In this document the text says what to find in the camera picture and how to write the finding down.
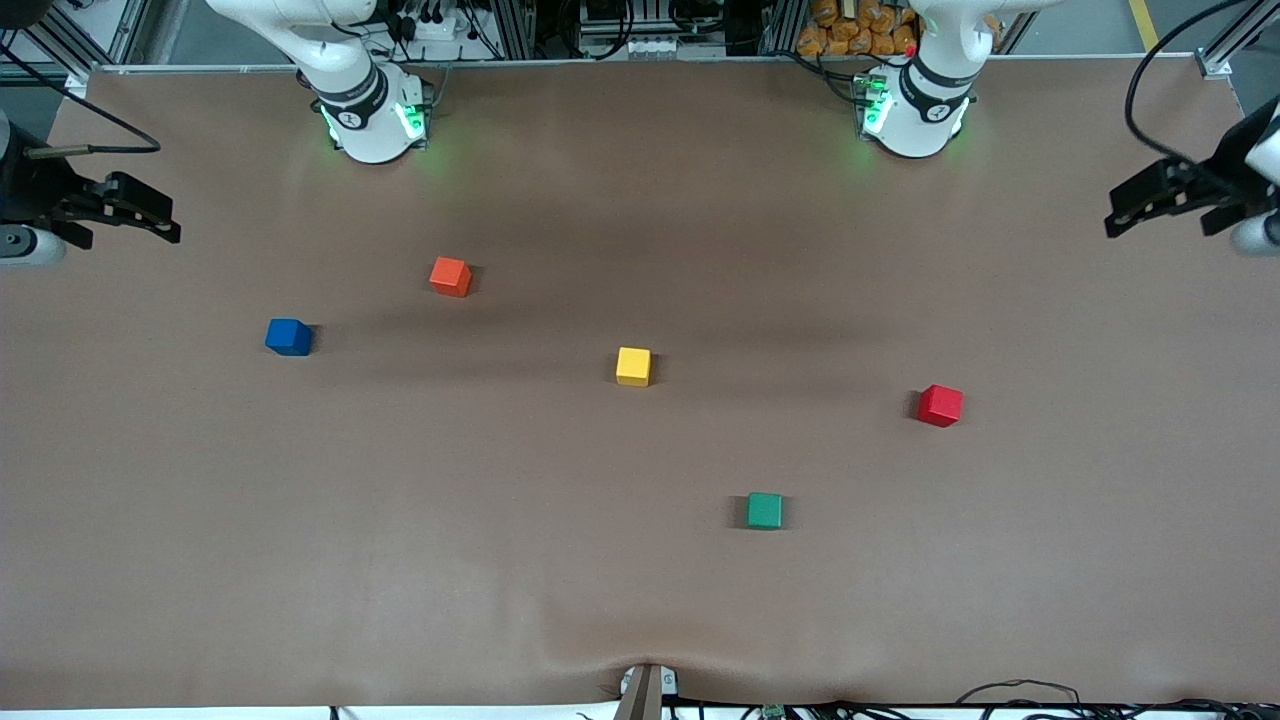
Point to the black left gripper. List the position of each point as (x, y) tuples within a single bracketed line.
[(1232, 167)]

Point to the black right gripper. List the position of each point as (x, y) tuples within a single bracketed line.
[(30, 185)]

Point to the blue wooden block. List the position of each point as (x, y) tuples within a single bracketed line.
[(288, 338)]

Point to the red wooden block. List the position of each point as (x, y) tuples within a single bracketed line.
[(940, 406)]

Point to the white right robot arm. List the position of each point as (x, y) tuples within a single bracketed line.
[(365, 130)]

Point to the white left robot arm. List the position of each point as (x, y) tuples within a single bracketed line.
[(925, 110)]

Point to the orange wooden block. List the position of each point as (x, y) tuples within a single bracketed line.
[(450, 277)]

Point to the white power strip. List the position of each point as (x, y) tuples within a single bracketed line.
[(430, 28)]

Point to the bag of orange snacks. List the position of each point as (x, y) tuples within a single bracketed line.
[(850, 35)]

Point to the green wooden block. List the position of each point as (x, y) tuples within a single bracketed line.
[(765, 511)]

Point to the yellow wooden block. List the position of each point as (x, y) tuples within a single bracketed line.
[(633, 367)]

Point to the small white device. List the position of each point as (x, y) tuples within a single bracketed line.
[(650, 47)]

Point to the metal table edge clamp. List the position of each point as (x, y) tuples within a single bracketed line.
[(645, 695)]

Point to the aluminium frame post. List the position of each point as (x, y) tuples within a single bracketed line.
[(78, 85), (1215, 62)]

